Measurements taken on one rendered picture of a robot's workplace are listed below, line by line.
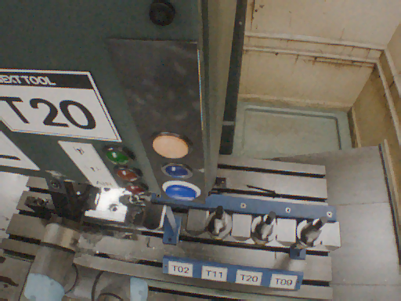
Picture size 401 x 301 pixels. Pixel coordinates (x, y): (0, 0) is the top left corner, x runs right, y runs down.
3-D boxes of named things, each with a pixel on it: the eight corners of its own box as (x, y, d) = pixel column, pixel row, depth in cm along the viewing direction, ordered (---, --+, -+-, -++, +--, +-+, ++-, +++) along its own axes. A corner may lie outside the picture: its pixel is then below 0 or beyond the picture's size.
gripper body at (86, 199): (76, 184, 71) (59, 230, 65) (61, 168, 64) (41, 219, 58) (104, 188, 70) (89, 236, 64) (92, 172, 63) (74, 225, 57)
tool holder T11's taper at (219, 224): (230, 217, 70) (232, 208, 64) (225, 234, 68) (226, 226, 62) (213, 212, 71) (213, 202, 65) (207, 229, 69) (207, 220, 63)
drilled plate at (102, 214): (127, 226, 99) (123, 221, 95) (53, 213, 102) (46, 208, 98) (142, 168, 111) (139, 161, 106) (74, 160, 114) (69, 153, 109)
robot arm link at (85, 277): (102, 305, 66) (84, 302, 56) (61, 294, 67) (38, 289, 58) (111, 273, 70) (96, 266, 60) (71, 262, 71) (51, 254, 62)
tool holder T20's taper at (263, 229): (272, 219, 69) (278, 210, 64) (274, 237, 67) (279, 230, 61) (254, 219, 70) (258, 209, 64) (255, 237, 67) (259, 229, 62)
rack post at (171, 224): (177, 244, 99) (164, 218, 74) (162, 242, 99) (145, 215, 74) (182, 217, 104) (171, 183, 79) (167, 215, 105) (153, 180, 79)
